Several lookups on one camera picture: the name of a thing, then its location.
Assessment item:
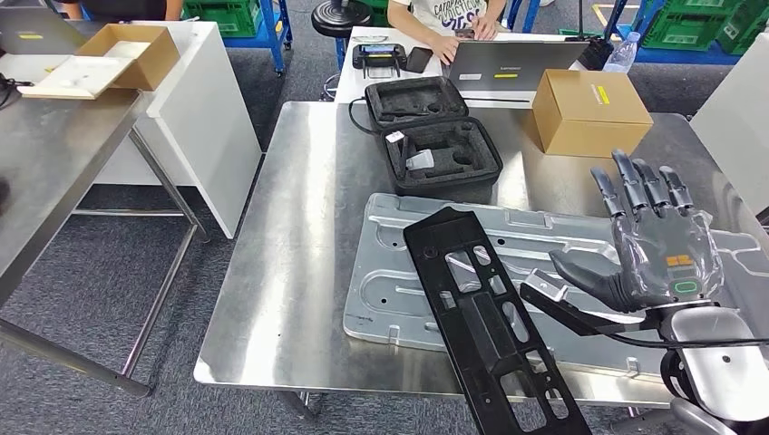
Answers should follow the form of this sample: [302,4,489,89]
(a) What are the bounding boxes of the steel workbench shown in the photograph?
[0,86,211,399]
[193,101,769,421]

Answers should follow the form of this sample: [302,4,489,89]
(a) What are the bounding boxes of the black smartphone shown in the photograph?
[405,46,434,75]

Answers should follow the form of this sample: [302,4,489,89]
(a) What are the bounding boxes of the clear water bottle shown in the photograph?
[602,31,642,75]

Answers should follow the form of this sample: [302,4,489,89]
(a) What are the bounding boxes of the white cabinet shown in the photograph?
[689,33,769,218]
[0,21,264,240]

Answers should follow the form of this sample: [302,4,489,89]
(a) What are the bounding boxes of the black handheld controller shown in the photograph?
[351,43,408,80]

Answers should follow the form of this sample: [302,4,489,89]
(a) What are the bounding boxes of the black camera bracket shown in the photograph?
[519,282,662,337]

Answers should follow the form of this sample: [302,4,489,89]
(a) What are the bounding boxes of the grey laptop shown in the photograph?
[447,40,591,111]
[0,6,89,57]

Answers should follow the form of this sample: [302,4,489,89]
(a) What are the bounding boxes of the person's left hand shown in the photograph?
[471,14,500,42]

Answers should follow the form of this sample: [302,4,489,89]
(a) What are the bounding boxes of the silver stamped metal plate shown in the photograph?
[343,193,769,378]

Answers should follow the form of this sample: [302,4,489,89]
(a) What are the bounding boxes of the person's right hand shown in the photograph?
[429,34,462,66]

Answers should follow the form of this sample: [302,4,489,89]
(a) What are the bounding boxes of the green plastic crate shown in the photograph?
[717,0,769,56]
[182,0,264,39]
[359,0,392,28]
[641,0,731,53]

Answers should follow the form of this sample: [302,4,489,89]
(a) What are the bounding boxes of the black plastic panel part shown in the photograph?
[402,207,593,435]

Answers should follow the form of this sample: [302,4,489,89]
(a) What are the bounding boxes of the white desk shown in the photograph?
[333,25,605,111]

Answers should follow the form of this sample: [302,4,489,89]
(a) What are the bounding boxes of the translucent plastic piece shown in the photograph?
[405,150,435,173]

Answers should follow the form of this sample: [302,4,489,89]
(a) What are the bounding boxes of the black stool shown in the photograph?
[311,0,374,101]

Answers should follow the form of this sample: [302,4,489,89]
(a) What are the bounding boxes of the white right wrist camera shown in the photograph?
[523,268,569,303]

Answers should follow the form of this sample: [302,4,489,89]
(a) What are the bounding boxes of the closed cardboard box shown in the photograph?
[531,69,655,160]

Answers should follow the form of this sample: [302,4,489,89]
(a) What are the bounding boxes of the black foam-lined case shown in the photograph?
[363,76,504,197]

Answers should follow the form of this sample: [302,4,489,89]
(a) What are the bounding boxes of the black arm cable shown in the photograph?
[607,332,769,352]

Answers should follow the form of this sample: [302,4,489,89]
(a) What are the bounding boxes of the open cardboard box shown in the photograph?
[74,24,181,92]

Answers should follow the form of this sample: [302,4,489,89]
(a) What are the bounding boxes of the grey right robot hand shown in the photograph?
[550,150,725,314]

